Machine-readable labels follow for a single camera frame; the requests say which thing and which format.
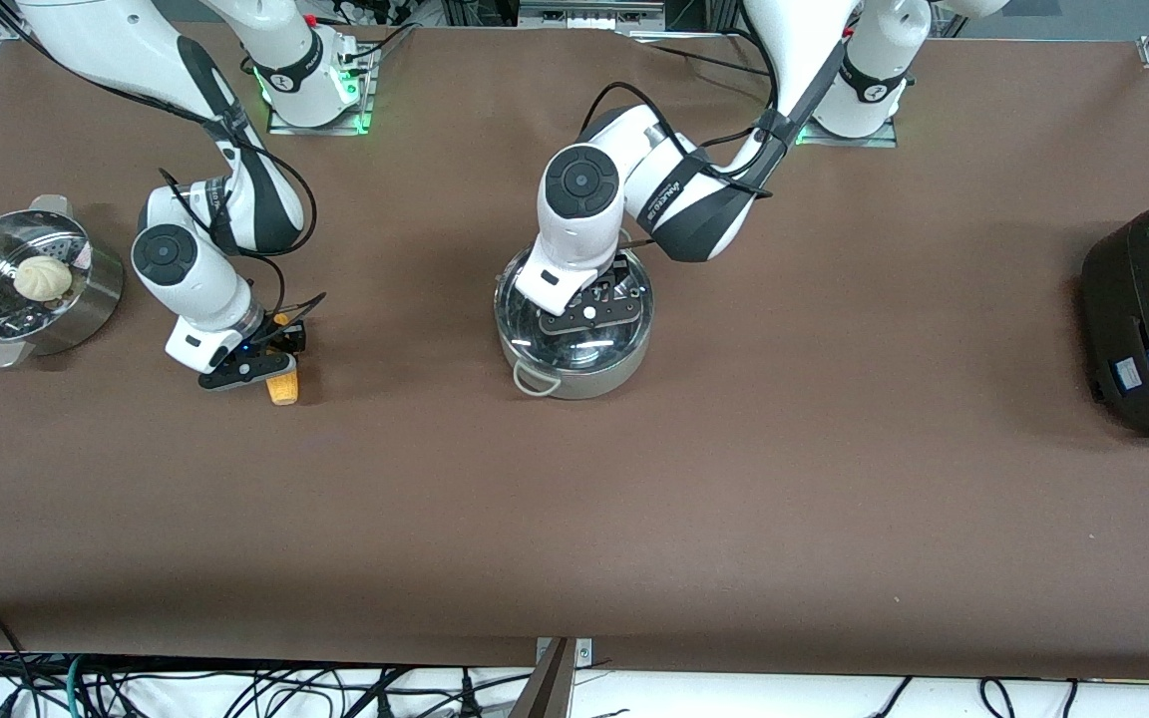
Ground black rice cooker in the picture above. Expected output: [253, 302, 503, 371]
[1080, 196, 1149, 442]

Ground grey box behind table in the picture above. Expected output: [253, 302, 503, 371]
[519, 0, 667, 31]

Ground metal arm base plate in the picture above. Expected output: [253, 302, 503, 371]
[266, 45, 375, 136]
[792, 55, 899, 150]

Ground yellow corn cob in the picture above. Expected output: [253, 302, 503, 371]
[267, 313, 300, 407]

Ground brown table cover sheet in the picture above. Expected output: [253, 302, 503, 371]
[0, 15, 1149, 681]

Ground steel steamer pot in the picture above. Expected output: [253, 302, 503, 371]
[0, 194, 125, 370]

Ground white steamed bun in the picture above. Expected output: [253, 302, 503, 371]
[14, 255, 73, 303]

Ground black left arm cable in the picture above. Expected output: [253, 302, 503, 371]
[589, 0, 783, 250]

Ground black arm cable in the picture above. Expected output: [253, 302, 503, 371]
[0, 0, 328, 345]
[589, 0, 783, 250]

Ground black cable on table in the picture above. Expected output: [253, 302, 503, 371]
[634, 35, 770, 81]

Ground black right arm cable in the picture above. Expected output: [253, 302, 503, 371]
[0, 0, 328, 345]

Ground metal table edge bracket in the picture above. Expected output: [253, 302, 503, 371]
[535, 636, 594, 718]

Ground steel pot with handles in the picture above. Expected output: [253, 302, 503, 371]
[495, 231, 653, 402]

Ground glass pot lid with knob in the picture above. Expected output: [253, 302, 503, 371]
[495, 244, 653, 372]

